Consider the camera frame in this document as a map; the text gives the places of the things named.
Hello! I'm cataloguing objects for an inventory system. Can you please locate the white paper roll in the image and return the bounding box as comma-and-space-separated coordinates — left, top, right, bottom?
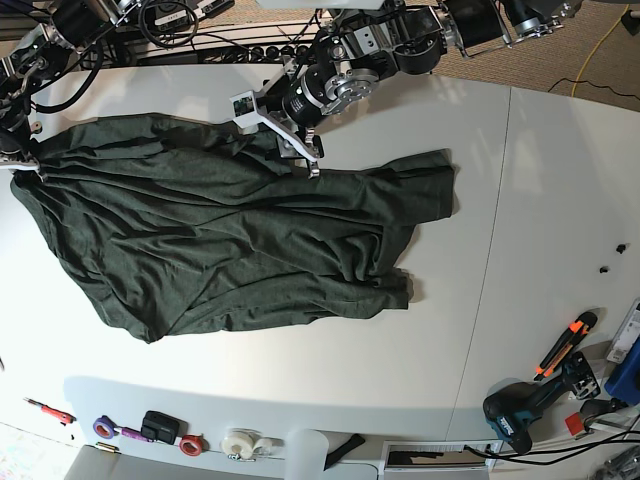
284, 429, 329, 480

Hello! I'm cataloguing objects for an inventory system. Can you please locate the purple tape roll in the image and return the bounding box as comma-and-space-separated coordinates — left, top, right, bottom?
93, 415, 117, 439

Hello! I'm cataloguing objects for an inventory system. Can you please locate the red square tag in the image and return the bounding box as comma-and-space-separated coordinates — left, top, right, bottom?
565, 412, 585, 437

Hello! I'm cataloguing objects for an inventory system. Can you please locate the red black screwdriver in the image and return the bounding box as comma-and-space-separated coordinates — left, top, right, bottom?
24, 398, 76, 426

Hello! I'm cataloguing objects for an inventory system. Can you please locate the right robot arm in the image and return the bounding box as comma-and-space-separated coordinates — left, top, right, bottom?
1, 1, 148, 171

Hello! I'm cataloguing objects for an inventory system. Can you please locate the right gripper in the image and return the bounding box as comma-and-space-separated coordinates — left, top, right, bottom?
0, 124, 49, 181

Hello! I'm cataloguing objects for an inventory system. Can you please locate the yellow cable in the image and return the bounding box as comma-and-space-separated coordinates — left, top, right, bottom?
571, 10, 626, 97

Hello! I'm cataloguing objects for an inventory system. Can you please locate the red tape roll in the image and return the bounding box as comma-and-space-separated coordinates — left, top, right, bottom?
179, 435, 204, 457

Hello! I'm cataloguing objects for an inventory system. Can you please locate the black action camera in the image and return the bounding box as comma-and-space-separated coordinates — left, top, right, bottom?
140, 410, 181, 445

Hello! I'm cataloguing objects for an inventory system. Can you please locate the orange black utility knife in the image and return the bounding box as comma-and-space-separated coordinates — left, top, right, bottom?
533, 311, 598, 382

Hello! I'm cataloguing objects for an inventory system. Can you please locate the clear tape dispenser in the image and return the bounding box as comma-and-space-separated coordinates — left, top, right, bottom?
220, 429, 284, 462

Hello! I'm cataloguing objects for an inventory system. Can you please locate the teal black cordless drill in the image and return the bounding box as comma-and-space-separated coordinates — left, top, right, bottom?
483, 351, 601, 454

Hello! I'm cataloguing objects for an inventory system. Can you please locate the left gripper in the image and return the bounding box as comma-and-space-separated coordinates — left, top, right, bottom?
230, 56, 324, 178

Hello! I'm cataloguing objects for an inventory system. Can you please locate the blue box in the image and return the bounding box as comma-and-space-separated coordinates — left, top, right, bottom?
605, 340, 640, 405

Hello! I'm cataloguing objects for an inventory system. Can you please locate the black power strip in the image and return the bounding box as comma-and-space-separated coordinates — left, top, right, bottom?
136, 44, 310, 66

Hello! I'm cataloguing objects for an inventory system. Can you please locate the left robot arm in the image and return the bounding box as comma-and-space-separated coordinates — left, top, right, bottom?
231, 0, 581, 177

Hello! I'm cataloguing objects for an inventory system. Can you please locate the dark green t-shirt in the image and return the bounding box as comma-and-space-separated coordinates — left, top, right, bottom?
10, 114, 455, 343

